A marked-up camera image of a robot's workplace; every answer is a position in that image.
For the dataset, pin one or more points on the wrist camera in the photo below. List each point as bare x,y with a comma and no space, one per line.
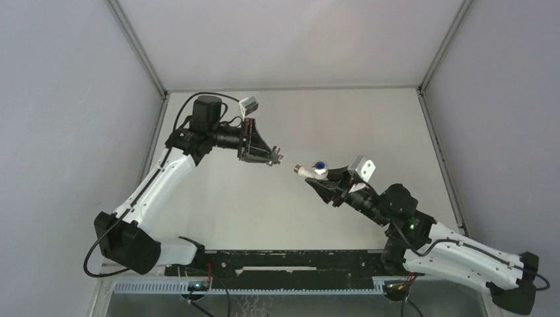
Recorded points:
362,167
247,106

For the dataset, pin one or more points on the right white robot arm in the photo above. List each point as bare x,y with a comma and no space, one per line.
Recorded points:
418,244

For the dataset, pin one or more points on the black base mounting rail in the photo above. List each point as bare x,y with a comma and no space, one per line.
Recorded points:
298,269

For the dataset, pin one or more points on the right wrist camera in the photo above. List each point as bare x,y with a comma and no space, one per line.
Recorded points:
362,167

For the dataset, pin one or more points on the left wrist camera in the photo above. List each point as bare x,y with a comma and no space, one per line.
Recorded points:
247,106

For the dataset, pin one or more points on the metal tee pipe fitting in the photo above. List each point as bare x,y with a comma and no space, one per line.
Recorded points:
276,157

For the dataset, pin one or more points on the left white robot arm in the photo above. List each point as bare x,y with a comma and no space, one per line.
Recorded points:
124,235

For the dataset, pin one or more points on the white plastic water faucet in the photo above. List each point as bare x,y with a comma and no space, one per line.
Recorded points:
311,170

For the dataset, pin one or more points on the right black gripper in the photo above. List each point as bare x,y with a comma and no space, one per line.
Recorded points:
338,184

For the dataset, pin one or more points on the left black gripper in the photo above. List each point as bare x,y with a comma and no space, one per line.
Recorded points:
254,149

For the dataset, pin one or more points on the white slotted cable duct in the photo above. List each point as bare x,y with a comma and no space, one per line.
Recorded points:
153,287

